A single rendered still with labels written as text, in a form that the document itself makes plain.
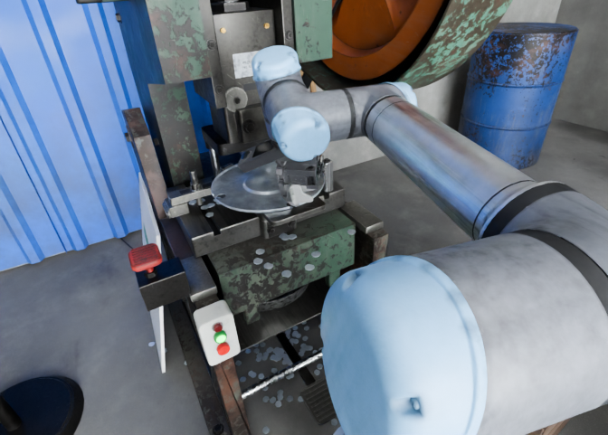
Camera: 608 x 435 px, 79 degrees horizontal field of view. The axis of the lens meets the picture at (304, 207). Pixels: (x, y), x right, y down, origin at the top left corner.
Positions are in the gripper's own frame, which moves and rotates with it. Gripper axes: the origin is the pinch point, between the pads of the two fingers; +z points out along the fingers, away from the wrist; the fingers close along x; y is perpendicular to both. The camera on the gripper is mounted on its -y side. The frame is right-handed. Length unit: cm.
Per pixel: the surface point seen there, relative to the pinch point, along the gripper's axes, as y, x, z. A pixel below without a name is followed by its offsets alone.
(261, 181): -10.9, 8.6, 3.7
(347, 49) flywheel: 6, 51, -8
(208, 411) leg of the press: -31, -36, 68
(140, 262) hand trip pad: -25.6, -22.3, -4.1
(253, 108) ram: -11.1, 15.4, -13.5
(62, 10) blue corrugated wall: -120, 85, -9
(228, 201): -16.0, -0.9, 1.1
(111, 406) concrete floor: -66, -41, 70
